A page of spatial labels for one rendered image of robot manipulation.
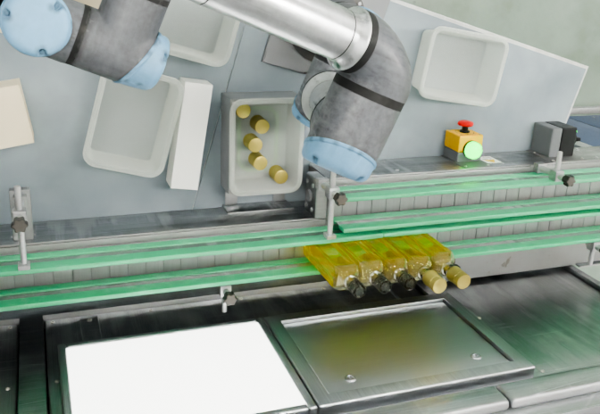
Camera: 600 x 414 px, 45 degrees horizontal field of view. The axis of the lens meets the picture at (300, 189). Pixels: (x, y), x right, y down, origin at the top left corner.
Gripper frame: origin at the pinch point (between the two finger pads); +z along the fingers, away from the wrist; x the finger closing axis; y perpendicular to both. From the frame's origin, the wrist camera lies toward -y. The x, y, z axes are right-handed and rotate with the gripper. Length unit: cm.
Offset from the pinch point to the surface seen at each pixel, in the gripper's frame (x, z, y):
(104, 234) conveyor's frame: 45, 25, -21
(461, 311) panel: 43, 4, -100
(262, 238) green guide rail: 39, 19, -54
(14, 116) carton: 25.3, 28.4, 0.6
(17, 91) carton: 20.3, 28.4, 1.1
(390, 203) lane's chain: 26, 23, -85
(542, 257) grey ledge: 32, 24, -136
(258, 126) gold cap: 16, 30, -50
